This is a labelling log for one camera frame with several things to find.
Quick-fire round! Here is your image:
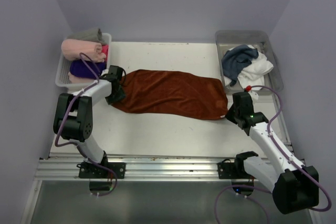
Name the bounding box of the pale pink lower towel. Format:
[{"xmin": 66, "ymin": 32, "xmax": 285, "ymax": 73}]
[{"xmin": 68, "ymin": 72, "xmax": 94, "ymax": 84}]

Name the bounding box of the brown rust towel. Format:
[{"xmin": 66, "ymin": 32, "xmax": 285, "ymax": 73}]
[{"xmin": 112, "ymin": 70, "xmax": 228, "ymax": 120}]

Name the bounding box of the white plastic basket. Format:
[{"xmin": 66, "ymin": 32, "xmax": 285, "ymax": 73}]
[{"xmin": 55, "ymin": 33, "xmax": 112, "ymax": 91}]

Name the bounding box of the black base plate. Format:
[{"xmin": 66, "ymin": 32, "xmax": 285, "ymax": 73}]
[
  {"xmin": 77, "ymin": 162, "xmax": 126, "ymax": 179},
  {"xmin": 217, "ymin": 151, "xmax": 259, "ymax": 179}
]

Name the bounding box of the clear plastic bin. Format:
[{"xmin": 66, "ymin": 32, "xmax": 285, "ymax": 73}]
[{"xmin": 215, "ymin": 30, "xmax": 284, "ymax": 92}]

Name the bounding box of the white crumpled towel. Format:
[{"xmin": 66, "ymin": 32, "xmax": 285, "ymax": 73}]
[{"xmin": 225, "ymin": 45, "xmax": 274, "ymax": 89}]

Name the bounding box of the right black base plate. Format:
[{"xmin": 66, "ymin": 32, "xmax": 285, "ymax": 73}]
[{"xmin": 217, "ymin": 151, "xmax": 259, "ymax": 179}]

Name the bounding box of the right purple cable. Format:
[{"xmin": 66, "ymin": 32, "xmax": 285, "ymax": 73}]
[{"xmin": 214, "ymin": 84, "xmax": 332, "ymax": 224}]

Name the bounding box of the purple cable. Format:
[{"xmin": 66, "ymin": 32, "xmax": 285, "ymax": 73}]
[
  {"xmin": 54, "ymin": 52, "xmax": 118, "ymax": 196},
  {"xmin": 214, "ymin": 84, "xmax": 332, "ymax": 224}
]

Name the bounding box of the blue grey towel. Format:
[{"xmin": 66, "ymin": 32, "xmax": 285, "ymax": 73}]
[{"xmin": 221, "ymin": 45, "xmax": 259, "ymax": 87}]

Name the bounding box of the light pink rolled towel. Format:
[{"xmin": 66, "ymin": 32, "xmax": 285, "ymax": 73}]
[{"xmin": 61, "ymin": 39, "xmax": 106, "ymax": 62}]

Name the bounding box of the aluminium mounting rail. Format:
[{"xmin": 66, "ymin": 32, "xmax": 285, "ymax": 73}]
[{"xmin": 36, "ymin": 155, "xmax": 308, "ymax": 182}]

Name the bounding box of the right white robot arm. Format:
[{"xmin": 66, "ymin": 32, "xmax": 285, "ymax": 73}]
[{"xmin": 225, "ymin": 92, "xmax": 319, "ymax": 214}]

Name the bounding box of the purple rolled towel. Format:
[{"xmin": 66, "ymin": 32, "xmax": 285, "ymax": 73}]
[{"xmin": 69, "ymin": 60, "xmax": 107, "ymax": 79}]

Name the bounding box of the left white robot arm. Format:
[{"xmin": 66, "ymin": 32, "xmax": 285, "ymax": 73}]
[{"xmin": 53, "ymin": 65, "xmax": 126, "ymax": 178}]

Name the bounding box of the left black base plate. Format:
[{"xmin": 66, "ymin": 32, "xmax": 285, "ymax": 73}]
[{"xmin": 77, "ymin": 162, "xmax": 126, "ymax": 179}]

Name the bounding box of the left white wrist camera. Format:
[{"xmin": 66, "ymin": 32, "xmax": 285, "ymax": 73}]
[{"xmin": 100, "ymin": 69, "xmax": 109, "ymax": 77}]

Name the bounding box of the grey rolled towel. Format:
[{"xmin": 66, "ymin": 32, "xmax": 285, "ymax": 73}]
[{"xmin": 67, "ymin": 27, "xmax": 107, "ymax": 46}]

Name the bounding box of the hot pink rolled towel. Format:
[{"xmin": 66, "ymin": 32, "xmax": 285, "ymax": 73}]
[{"xmin": 101, "ymin": 45, "xmax": 109, "ymax": 62}]

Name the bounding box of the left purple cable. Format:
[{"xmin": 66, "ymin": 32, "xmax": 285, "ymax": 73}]
[{"xmin": 54, "ymin": 52, "xmax": 118, "ymax": 196}]

